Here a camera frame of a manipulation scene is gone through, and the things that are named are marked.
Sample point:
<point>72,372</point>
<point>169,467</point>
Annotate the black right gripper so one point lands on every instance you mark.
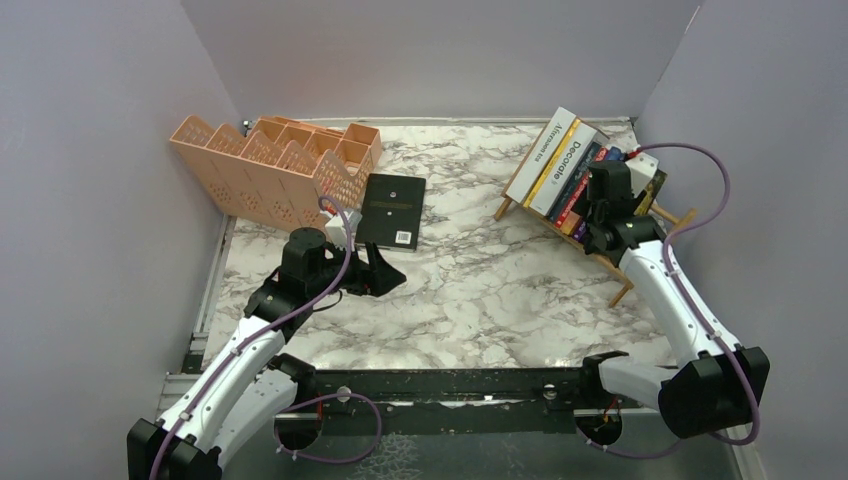
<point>638,200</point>

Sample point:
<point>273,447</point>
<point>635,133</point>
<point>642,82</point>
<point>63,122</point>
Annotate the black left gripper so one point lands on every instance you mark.
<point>374,277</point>

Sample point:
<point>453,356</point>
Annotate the Little Women book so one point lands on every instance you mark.
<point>573,181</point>

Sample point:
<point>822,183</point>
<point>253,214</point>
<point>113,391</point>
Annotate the black hardcover book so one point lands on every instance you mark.
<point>391,212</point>

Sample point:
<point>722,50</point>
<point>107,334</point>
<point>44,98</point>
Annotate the dark green thin book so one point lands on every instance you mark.
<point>648,195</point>

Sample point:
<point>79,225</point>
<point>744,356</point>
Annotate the red comic paperback book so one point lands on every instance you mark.
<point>570,205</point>

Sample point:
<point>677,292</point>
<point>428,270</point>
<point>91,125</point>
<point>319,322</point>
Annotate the brown Decorate Furniture book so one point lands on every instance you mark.
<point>559,176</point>

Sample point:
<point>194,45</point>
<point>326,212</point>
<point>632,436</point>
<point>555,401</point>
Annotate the yellow Little Prince book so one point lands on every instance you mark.
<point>551,164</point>

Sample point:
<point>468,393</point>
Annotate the white Afternoon Tea book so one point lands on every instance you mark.
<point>537,158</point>

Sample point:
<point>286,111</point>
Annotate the purple comic paperback book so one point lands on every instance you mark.
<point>580,232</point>

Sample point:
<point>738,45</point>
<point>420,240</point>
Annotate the blue Jane Eyre book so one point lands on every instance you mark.
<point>580,205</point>

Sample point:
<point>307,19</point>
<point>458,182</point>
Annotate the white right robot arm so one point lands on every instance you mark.
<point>717,382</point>

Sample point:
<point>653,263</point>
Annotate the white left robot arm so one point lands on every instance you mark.
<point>251,379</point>

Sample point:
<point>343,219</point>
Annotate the peach plastic file organizer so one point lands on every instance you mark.
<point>275,174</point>

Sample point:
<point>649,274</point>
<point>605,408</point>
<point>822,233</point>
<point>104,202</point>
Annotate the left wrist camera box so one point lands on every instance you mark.
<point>341,226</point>

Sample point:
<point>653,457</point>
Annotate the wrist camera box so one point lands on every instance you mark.
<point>341,226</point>
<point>643,168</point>

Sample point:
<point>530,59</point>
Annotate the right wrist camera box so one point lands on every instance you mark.
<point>643,168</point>

